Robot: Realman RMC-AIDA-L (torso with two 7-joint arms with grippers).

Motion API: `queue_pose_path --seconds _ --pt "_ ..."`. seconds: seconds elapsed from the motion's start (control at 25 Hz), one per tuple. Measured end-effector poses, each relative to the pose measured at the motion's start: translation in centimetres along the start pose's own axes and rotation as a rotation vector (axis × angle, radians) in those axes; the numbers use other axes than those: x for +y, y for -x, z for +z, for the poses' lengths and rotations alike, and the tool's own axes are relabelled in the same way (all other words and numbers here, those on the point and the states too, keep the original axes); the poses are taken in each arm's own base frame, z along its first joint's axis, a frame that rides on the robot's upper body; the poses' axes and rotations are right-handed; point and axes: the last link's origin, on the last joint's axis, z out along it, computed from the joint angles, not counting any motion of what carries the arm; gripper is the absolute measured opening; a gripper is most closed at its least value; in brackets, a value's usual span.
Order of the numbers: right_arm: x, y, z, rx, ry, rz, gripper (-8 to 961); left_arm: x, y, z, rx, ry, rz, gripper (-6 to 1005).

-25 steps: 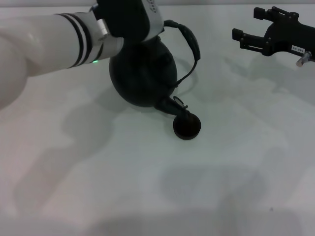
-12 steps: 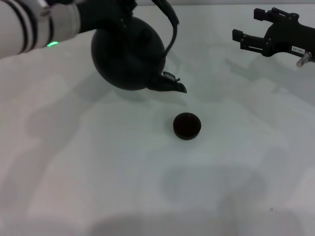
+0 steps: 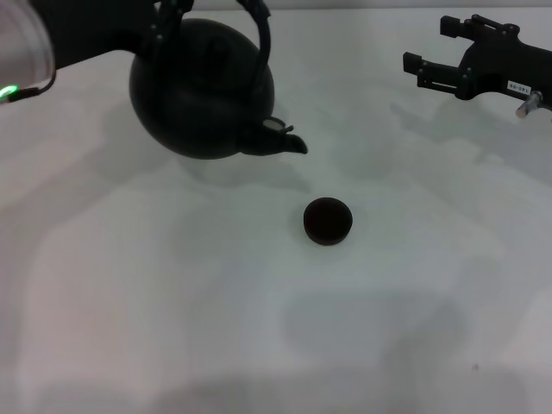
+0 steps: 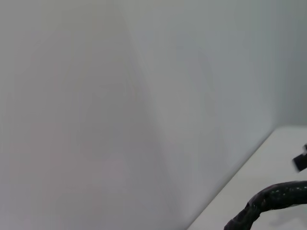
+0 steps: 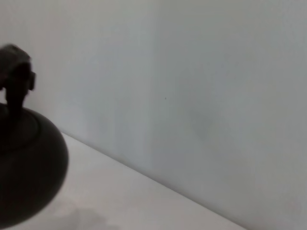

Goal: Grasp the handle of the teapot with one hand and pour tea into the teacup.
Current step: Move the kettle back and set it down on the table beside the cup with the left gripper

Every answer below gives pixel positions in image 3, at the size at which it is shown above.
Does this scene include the black round teapot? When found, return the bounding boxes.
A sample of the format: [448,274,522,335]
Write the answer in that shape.
[128,0,310,161]

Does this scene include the small dark teacup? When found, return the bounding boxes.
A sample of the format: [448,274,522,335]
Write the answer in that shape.
[303,197,354,248]

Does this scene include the thin black cable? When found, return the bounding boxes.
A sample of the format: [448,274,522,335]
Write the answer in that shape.
[6,66,59,103]

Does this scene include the silver metal bolt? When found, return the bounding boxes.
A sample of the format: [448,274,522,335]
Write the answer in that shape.
[515,90,543,120]

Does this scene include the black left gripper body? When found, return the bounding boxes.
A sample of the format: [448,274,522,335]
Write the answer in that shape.
[29,0,161,72]

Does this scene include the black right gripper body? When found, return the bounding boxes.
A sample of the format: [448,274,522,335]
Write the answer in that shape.
[456,38,552,109]

